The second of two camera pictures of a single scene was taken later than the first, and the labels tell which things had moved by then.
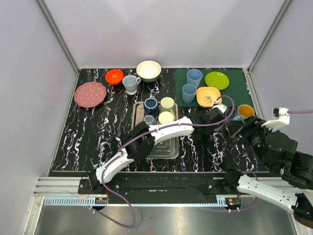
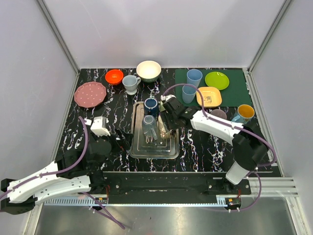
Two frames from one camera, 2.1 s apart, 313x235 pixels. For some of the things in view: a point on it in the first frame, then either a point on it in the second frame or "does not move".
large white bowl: x=148 y=71 does not move
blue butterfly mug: x=244 y=111 does not move
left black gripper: x=217 y=114 to x=120 y=140
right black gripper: x=246 y=128 to x=165 y=116
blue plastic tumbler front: x=189 y=91 does not move
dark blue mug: x=151 y=107 does not move
